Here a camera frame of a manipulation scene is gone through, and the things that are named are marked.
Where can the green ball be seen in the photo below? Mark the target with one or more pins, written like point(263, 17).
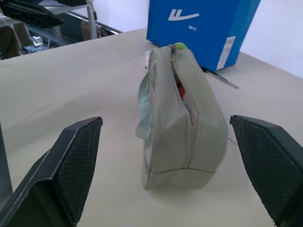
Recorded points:
point(181, 45)

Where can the silver metal bracket parts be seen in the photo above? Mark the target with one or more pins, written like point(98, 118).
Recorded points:
point(35, 43)

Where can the blue and silver pen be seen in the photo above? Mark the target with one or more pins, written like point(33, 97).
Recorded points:
point(222, 79)

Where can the grey zipper pouch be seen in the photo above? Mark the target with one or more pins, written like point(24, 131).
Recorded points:
point(170, 142)

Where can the blue cardboard box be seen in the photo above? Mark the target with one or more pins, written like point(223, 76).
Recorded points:
point(208, 28)

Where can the small white packet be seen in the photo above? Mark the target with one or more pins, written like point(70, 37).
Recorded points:
point(147, 59)

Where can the dark red cloth piece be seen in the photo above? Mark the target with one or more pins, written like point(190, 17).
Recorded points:
point(181, 91)

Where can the grey metal frame post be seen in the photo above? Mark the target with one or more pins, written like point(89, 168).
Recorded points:
point(92, 21)

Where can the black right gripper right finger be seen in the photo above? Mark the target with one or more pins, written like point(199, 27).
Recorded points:
point(272, 163)

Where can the black background workbench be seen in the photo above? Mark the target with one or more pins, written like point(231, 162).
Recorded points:
point(71, 30)

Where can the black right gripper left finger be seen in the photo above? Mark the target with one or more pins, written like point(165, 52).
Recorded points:
point(47, 170)

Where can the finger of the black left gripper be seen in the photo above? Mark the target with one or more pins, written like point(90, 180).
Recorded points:
point(28, 13)
point(72, 2)

